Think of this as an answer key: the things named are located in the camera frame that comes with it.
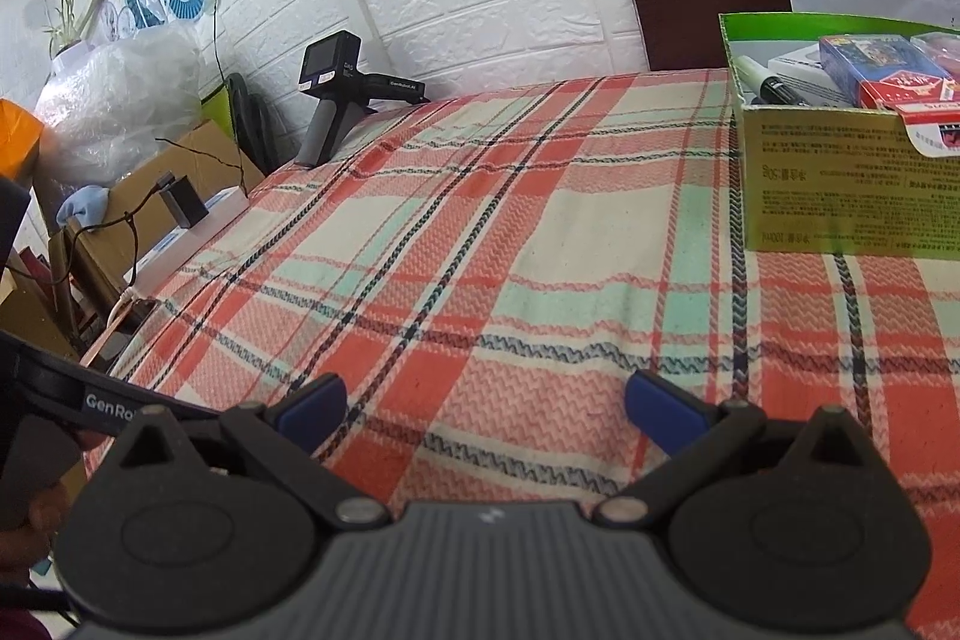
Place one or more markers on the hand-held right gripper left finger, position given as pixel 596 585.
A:
pixel 315 409

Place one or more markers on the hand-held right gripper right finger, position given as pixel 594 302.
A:
pixel 660 413

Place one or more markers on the large green cardboard box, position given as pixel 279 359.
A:
pixel 825 183

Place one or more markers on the black marker with blue cap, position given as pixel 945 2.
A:
pixel 772 85

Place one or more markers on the blue dragon playing card box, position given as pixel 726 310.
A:
pixel 870 59

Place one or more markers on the small playing card box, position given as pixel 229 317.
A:
pixel 911 85

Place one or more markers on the person's left hand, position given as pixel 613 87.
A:
pixel 45 512

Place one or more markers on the light blue cloth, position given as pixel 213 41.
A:
pixel 86 201

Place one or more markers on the flat white blue box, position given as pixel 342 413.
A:
pixel 217 209

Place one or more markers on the black power adapter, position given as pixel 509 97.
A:
pixel 187 205

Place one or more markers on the red green plaid blanket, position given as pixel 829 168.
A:
pixel 487 235

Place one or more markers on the orange object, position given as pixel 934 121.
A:
pixel 19 138

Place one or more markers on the open brown cardboard box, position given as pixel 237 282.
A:
pixel 210 153

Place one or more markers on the black curved object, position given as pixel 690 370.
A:
pixel 251 130

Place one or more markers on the clear plastic bag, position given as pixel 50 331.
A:
pixel 127 93

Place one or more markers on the bright green object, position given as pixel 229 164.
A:
pixel 217 115

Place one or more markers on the green plant in white vase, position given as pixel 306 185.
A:
pixel 64 21

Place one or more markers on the wooden furniture frame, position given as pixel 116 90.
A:
pixel 75 280

